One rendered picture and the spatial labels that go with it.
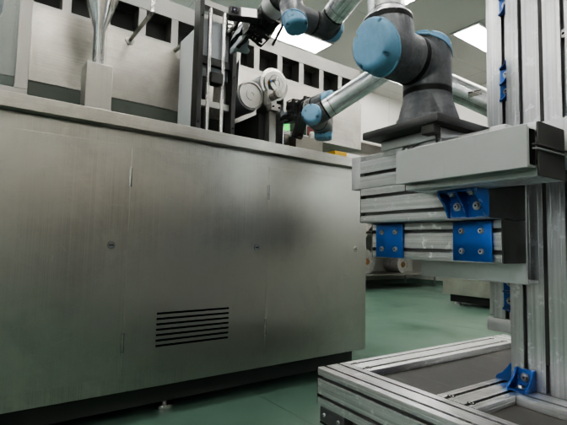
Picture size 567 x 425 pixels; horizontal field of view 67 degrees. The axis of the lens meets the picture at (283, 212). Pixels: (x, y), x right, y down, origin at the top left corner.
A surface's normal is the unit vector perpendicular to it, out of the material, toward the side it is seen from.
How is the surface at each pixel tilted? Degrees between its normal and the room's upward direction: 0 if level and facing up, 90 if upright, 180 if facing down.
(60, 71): 90
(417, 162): 90
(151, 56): 90
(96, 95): 90
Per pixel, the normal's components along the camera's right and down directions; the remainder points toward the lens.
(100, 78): 0.59, -0.05
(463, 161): -0.83, -0.06
